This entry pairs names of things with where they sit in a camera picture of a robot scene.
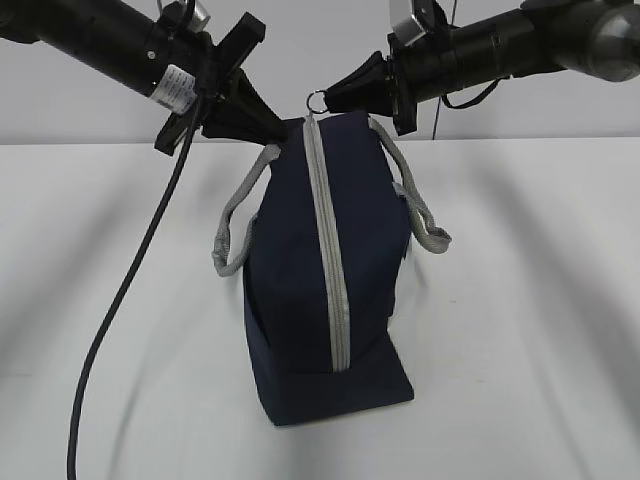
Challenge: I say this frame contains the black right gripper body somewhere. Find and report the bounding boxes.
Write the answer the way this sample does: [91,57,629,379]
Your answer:
[386,33,417,135]

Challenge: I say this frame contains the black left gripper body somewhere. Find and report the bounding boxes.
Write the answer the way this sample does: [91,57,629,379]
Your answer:
[153,12,265,153]

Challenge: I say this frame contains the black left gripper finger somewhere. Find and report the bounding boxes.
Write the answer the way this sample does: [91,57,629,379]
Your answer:
[201,109,280,145]
[220,68,288,144]

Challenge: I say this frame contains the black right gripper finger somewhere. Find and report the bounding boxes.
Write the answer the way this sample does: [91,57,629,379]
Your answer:
[324,87,393,116]
[326,51,387,98]

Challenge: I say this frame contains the silver zipper pull ring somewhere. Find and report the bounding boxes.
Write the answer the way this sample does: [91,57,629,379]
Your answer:
[305,88,331,117]

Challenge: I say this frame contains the navy blue lunch bag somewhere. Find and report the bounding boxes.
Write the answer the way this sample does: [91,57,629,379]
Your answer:
[212,112,451,427]

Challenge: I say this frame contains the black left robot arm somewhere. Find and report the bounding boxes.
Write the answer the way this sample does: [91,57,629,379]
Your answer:
[1,0,293,155]

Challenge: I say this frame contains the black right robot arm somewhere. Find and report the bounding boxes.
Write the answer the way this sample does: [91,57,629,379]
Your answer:
[324,1,639,136]

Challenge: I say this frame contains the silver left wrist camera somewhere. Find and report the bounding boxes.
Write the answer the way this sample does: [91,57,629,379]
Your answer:
[177,0,211,31]

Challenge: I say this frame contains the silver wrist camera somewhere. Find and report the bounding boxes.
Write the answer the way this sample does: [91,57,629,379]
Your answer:
[389,0,436,46]
[177,0,211,31]

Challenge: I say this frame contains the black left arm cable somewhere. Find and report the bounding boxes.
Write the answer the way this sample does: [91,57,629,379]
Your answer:
[66,84,206,480]

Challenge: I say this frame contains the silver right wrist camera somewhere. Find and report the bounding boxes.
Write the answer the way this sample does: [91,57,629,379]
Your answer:
[389,0,436,46]

